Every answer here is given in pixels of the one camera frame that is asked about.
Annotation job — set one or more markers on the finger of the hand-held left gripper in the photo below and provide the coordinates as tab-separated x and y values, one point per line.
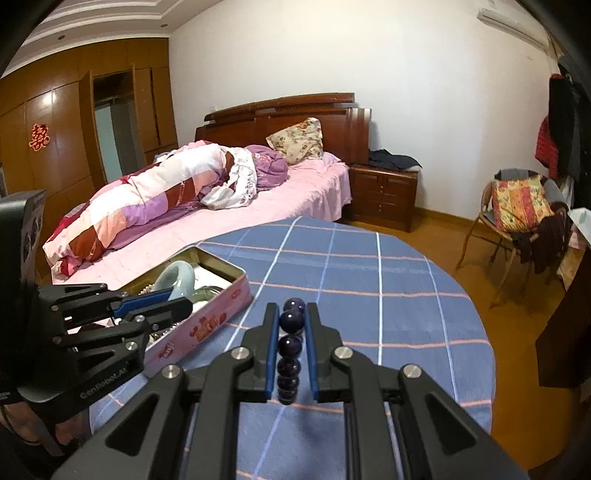
147	300
166	314

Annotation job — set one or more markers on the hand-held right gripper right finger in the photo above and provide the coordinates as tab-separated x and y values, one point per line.
312	355

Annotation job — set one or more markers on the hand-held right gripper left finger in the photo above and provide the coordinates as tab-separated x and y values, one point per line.
272	350

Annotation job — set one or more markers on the pale jade bangle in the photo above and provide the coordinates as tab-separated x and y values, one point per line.
182	277

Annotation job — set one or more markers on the pink tin box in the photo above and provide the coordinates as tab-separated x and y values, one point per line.
207	323

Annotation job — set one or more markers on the dark green bangle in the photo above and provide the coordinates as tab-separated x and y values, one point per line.
207	291

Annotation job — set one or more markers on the blue checked tablecloth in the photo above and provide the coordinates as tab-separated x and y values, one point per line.
392	323

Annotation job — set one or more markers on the pink patchwork quilt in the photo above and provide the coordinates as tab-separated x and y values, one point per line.
152	194

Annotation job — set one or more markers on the white floral cloth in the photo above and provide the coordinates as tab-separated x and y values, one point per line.
240	184

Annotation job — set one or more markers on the wooden nightstand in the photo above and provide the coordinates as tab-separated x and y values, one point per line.
383	194

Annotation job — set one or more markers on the purple garment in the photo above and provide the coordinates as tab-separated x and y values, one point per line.
270	168

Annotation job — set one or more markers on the red paper wardrobe decoration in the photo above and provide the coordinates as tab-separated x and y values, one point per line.
39	137

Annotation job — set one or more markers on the wooden wardrobe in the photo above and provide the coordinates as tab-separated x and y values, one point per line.
60	129

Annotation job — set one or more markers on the dark folded clothes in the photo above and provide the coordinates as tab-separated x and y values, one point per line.
392	160

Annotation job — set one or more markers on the floral pillow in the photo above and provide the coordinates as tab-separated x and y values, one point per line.
298	141

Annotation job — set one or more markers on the rattan chair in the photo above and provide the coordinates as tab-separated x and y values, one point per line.
485	207

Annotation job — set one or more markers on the wooden bed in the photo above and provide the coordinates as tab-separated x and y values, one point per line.
300	115

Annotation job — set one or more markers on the colourful patterned cushion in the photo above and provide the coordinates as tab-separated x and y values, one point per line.
519	205

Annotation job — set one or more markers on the dark wooden cabinet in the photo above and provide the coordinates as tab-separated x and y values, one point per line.
568	332

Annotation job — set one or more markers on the dark brown garment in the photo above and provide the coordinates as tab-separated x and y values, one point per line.
545	244

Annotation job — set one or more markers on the grey garment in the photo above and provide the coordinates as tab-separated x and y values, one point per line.
556	194

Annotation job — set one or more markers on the white paper sheet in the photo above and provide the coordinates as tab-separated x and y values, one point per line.
581	226

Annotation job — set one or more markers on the red hanging garment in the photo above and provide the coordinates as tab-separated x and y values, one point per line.
547	147

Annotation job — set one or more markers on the black hanging coat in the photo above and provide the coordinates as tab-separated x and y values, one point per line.
565	124

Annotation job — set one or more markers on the white air conditioner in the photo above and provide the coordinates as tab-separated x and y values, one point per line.
512	23

